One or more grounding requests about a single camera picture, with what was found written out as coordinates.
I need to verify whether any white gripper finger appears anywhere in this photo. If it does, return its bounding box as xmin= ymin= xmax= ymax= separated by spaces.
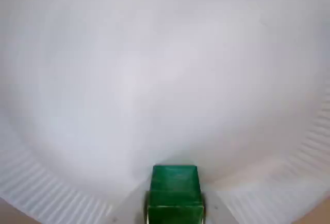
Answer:
xmin=202 ymin=189 xmax=234 ymax=224
xmin=113 ymin=189 xmax=151 ymax=224

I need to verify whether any green cube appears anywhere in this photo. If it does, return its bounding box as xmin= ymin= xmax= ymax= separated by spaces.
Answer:
xmin=146 ymin=165 xmax=204 ymax=224

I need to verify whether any white paper plate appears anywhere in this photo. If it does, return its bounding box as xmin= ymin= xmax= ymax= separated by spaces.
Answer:
xmin=0 ymin=0 xmax=330 ymax=224

